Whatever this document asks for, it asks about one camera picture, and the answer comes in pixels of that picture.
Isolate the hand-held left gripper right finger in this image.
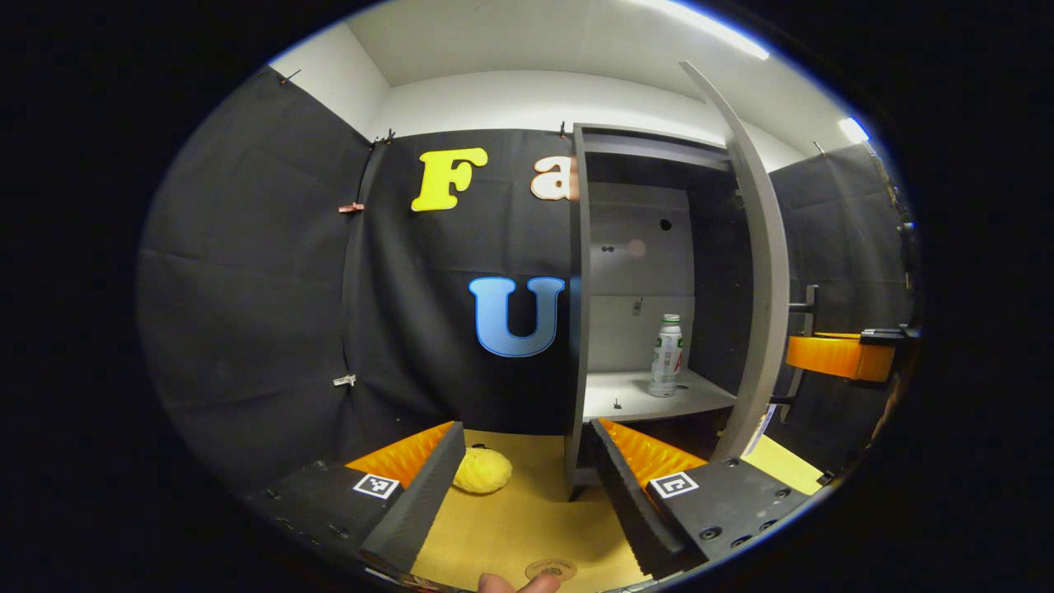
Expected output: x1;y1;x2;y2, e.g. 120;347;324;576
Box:
591;418;816;580

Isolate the black door handle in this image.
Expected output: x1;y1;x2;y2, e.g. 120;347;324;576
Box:
774;284;820;406

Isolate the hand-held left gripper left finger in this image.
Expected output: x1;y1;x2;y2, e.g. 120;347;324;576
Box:
247;422;468;577

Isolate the white cabinet shelf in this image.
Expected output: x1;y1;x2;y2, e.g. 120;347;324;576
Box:
583;368;738;423

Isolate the dark grey cabinet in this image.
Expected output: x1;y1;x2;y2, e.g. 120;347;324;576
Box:
564;124;754;502

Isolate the black backdrop cloth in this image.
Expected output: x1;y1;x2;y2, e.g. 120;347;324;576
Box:
136;66;919;495

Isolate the white plastic bottle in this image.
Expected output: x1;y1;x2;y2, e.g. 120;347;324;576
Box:
648;314;684;399

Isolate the long ceiling light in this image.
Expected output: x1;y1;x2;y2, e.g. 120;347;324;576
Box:
651;0;771;60

